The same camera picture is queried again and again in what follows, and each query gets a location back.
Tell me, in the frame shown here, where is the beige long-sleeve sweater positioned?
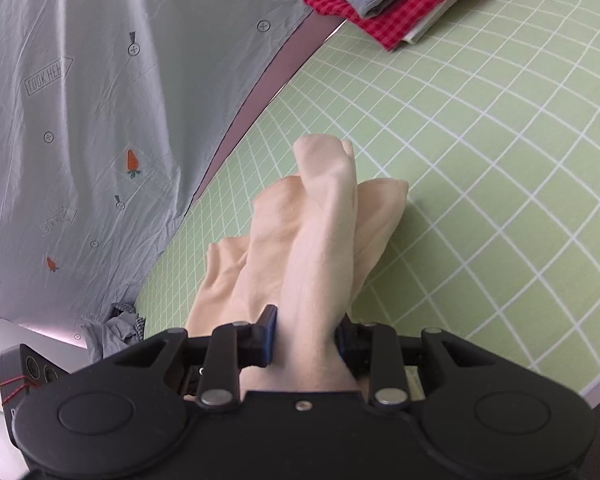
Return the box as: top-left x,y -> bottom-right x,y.
185,133 -> 411,406

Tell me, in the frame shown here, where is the pink bed edge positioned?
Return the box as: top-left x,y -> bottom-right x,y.
190,10 -> 348,206

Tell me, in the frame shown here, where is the grey carrot-print sheet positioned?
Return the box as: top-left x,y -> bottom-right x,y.
0,0 -> 326,356

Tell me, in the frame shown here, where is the folded red plaid shirt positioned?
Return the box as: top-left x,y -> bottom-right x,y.
299,0 -> 506,53

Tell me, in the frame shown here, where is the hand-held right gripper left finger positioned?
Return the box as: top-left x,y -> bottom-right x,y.
110,305 -> 279,409

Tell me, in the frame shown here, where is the green grid cutting mat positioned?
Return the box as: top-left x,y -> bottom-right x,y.
135,0 -> 600,406

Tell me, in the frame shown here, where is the crumpled grey shirt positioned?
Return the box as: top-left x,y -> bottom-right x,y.
82,310 -> 141,363

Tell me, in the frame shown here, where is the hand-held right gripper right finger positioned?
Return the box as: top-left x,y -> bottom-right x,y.
334,313 -> 499,409

